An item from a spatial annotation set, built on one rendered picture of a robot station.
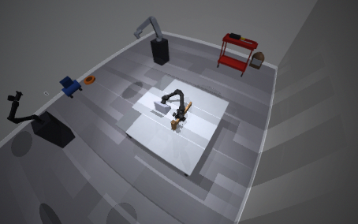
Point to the brown wooden post with slot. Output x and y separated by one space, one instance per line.
173 125

